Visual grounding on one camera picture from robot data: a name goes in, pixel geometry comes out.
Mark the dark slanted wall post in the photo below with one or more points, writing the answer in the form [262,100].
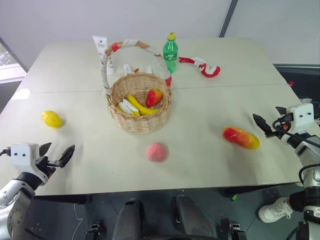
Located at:
[228,18]

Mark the white Dove tube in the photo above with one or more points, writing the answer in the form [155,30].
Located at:
[101,46]

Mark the window blinds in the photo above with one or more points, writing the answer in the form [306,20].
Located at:
[7,65]

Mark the pink toy peach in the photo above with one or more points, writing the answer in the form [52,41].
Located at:
[157,152]

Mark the small red yellow toy mango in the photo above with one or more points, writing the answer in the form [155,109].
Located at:
[153,98]

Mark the black metal floor bracket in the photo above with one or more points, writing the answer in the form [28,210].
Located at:
[94,231]
[232,230]

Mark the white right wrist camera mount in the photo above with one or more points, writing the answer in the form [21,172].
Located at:
[303,116]

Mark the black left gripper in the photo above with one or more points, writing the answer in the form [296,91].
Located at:
[48,165]

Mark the long red yellow toy mango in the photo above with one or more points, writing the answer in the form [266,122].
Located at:
[241,137]

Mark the white sneaker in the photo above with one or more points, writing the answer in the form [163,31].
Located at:
[273,210]

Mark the dark rounded shape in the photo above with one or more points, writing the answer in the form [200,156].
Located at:
[192,217]
[130,220]

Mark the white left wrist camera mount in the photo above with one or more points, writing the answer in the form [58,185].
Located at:
[23,156]

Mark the green plastic soda bottle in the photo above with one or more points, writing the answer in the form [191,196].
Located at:
[170,56]

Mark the peeled yellow toy banana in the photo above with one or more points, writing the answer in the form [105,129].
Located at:
[143,110]

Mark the yellow toy lemon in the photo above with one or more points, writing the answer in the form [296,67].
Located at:
[52,119]

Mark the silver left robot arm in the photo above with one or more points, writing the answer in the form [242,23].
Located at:
[15,200]

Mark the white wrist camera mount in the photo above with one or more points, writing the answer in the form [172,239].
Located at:
[23,156]
[303,116]

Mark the small white orange toy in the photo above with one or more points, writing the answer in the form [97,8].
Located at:
[128,69]

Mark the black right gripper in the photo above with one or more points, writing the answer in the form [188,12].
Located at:
[280,128]

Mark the dark furniture beside table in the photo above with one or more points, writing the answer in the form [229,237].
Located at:
[300,82]

